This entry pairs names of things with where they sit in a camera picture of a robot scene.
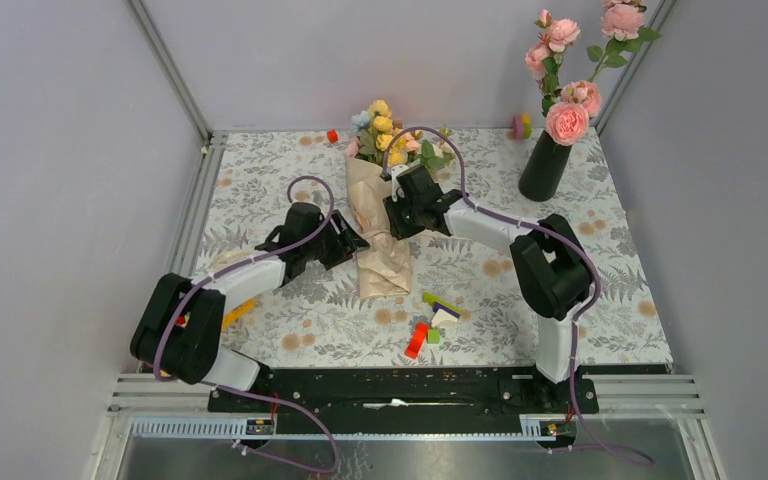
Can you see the pink rose stems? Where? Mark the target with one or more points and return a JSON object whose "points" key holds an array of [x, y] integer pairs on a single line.
{"points": [[570, 55]]}

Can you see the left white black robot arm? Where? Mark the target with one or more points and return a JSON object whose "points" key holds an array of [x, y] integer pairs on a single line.
{"points": [[221, 292]]}

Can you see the red toy block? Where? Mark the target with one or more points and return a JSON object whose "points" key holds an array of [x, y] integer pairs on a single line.
{"points": [[417, 340]]}

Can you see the black vase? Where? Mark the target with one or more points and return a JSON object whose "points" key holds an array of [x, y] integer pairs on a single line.
{"points": [[544, 169]]}

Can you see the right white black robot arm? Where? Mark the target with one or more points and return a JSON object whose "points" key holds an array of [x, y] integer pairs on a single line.
{"points": [[556, 278]]}

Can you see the green long toy block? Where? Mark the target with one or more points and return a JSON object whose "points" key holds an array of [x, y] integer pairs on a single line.
{"points": [[440, 303]]}

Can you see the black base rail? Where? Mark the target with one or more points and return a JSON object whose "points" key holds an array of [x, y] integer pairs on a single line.
{"points": [[435, 400]]}

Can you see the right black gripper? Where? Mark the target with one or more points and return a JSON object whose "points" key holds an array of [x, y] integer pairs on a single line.
{"points": [[398, 229]]}

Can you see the small green toy cube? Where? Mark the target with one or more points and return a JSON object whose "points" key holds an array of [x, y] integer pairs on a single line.
{"points": [[433, 336]]}

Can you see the red yellow toy truck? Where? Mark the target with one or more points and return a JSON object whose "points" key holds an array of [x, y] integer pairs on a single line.
{"points": [[238, 311]]}

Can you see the colourful flower bouquet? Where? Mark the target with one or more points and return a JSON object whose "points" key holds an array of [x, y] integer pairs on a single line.
{"points": [[384, 269]]}

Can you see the pink yellow green toy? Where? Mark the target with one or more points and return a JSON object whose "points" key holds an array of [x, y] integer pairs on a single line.
{"points": [[521, 127]]}

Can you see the white purple toy block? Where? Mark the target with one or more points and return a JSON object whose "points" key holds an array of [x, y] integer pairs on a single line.
{"points": [[443, 317]]}

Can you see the floral patterned table mat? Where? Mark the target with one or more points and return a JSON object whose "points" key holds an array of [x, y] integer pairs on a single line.
{"points": [[321, 320]]}

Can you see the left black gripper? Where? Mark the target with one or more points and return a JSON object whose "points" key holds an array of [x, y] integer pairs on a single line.
{"points": [[345, 243]]}

